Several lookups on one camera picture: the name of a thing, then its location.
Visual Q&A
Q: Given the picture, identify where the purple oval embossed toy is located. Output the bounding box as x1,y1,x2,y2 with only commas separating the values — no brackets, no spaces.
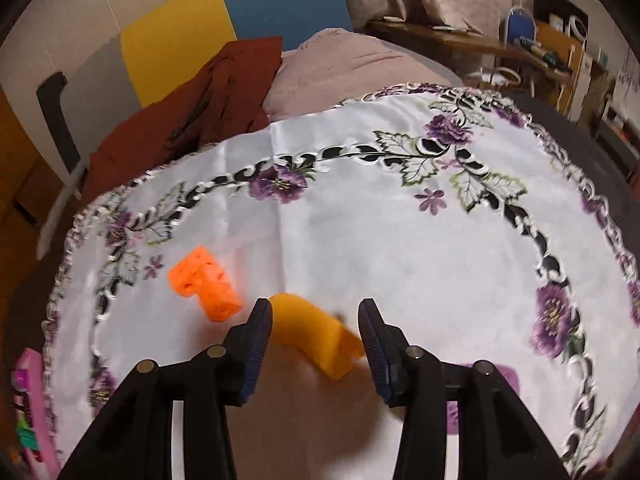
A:
447,364,521,436

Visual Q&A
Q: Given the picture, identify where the orange holed toy block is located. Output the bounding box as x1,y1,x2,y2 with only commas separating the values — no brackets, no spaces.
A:
167,246,242,323

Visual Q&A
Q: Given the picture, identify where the yellow-orange curved foam block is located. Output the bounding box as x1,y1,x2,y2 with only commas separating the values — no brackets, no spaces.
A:
269,294,364,380

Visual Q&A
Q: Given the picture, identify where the pink toy box tray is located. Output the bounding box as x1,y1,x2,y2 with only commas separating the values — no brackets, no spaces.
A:
10,348,60,480

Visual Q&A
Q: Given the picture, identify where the white floral embroidered tablecloth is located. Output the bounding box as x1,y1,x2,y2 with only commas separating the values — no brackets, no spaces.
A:
44,84,639,477

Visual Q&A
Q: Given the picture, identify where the wooden wardrobe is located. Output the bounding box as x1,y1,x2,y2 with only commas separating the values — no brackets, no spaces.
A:
0,96,63,310

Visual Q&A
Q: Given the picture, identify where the rust red blanket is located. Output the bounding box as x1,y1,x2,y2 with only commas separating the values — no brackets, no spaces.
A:
81,37,282,205

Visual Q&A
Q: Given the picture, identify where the black rolled mat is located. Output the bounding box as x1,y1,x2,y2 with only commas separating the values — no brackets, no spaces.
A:
36,72,80,174

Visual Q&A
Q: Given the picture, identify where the pink quilted cushion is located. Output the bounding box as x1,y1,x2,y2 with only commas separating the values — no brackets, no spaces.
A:
262,28,462,122

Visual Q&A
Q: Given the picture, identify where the wooden side desk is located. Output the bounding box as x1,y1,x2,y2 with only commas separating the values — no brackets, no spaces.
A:
366,16,609,122

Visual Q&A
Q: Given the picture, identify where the grey yellow blue headboard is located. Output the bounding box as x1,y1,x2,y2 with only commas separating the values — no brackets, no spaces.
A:
60,0,352,162

